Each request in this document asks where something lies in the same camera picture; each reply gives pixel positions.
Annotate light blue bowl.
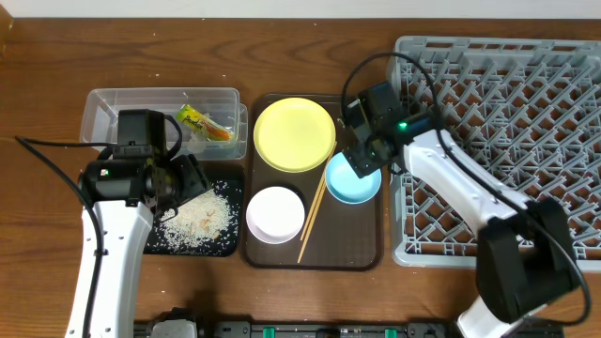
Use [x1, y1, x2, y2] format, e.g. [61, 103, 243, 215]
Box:
[325, 152, 382, 205]

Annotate pile of white rice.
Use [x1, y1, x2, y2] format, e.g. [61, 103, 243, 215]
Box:
[157, 180, 240, 254]

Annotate green orange snack wrapper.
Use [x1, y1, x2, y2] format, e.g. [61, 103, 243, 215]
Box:
[176, 104, 233, 142]

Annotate white bowl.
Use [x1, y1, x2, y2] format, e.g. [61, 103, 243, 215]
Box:
[246, 186, 305, 244]

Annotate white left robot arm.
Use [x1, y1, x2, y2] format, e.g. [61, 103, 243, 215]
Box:
[66, 155, 210, 337]

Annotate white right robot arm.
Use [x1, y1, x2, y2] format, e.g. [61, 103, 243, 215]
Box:
[343, 115, 591, 337]

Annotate grey dishwasher rack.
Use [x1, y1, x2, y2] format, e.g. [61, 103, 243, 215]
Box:
[388, 36, 600, 272]

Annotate right wooden chopstick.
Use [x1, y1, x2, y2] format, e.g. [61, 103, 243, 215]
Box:
[297, 140, 338, 265]

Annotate wooden chopstick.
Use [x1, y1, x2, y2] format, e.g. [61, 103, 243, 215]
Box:
[300, 142, 337, 241]
[297, 140, 338, 265]

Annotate left wooden chopstick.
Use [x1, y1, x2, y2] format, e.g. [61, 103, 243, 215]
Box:
[300, 142, 337, 241]

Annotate black plastic tray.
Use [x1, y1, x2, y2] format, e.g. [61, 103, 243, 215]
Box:
[143, 163, 244, 257]

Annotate yellow plate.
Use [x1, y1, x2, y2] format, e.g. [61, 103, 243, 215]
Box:
[254, 98, 336, 173]

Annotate dark brown serving tray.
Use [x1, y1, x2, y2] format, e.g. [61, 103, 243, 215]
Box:
[239, 93, 384, 272]

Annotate clear plastic bin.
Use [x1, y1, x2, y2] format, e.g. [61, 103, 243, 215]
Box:
[80, 87, 248, 161]

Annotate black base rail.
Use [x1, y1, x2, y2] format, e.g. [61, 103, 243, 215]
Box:
[133, 307, 564, 338]

